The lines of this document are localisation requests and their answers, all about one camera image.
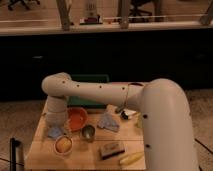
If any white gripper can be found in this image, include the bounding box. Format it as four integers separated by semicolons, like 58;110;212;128
47;123;67;135

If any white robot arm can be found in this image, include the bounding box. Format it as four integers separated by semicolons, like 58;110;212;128
41;73;199;171

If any small metal cup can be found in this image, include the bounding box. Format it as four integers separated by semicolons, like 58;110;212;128
82;125;95;142

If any light green cup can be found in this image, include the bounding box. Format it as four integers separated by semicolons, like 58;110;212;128
136;115;142;129

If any blue sponge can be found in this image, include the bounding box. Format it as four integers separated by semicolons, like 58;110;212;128
47;127;63;139

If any orange plastic bowl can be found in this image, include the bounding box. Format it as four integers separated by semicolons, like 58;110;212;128
68;107;88;132

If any green plastic tray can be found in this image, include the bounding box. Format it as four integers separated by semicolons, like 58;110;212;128
67;74;109;109

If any light blue cloth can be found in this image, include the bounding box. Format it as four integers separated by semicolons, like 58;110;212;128
97;109;120;132

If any wooden block eraser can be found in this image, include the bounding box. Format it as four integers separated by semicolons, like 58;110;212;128
99;141;125;160

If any green cucumber toy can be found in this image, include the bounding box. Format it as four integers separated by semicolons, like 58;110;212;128
115;106;124;114

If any yellow banana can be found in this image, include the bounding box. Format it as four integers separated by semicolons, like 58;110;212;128
119;152;144;165

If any dark red bowl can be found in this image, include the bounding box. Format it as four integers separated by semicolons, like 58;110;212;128
128;82;144;86

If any black stand post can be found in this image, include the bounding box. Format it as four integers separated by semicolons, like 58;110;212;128
10;138;21;171

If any white handled dish brush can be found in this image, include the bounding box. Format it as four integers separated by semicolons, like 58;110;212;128
121;109;137;120

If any black floor cable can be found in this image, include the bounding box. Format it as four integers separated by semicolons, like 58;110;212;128
194;138;213;171

